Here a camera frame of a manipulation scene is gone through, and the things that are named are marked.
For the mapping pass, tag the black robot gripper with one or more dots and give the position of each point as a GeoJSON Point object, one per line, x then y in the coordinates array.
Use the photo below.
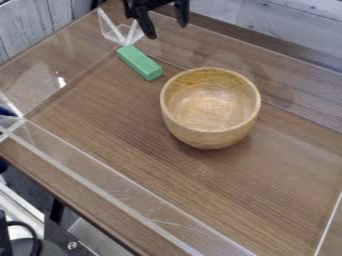
{"type": "Point", "coordinates": [139, 8]}

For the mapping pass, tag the light brown wooden bowl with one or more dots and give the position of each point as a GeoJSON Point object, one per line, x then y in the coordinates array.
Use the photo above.
{"type": "Point", "coordinates": [209, 106]}

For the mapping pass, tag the green rectangular block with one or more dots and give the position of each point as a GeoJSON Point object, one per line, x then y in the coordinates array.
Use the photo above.
{"type": "Point", "coordinates": [139, 62]}

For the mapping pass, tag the grey metal base plate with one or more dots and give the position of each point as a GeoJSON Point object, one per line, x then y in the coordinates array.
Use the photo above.
{"type": "Point", "coordinates": [83, 240]}

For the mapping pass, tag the clear acrylic tray enclosure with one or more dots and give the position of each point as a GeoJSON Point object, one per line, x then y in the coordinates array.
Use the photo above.
{"type": "Point", "coordinates": [88, 138]}

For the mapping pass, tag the black table leg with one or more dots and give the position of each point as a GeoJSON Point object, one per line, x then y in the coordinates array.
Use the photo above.
{"type": "Point", "coordinates": [56, 211]}

